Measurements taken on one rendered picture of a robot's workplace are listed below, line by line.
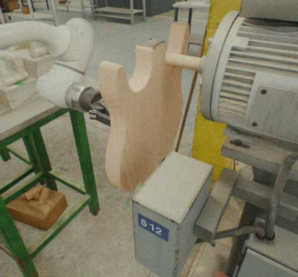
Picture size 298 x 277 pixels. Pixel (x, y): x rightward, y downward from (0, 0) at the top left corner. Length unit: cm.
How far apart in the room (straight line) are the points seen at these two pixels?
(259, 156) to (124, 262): 124
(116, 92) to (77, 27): 43
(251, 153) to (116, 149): 30
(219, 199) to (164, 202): 17
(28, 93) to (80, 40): 48
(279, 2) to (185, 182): 35
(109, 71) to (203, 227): 34
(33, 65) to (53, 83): 41
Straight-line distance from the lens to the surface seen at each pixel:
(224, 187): 60
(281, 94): 48
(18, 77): 124
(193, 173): 50
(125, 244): 171
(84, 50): 86
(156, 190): 46
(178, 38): 70
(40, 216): 180
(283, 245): 69
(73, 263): 171
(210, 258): 136
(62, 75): 84
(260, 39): 53
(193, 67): 64
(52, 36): 82
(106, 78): 48
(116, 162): 58
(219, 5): 153
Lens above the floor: 146
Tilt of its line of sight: 33 degrees down
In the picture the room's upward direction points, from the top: straight up
